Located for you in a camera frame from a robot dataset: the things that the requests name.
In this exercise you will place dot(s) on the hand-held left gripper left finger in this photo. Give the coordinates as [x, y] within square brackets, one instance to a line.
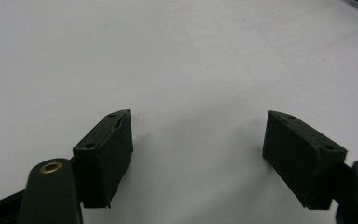
[102, 161]

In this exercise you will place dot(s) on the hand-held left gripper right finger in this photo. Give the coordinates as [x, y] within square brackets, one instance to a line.
[301, 158]

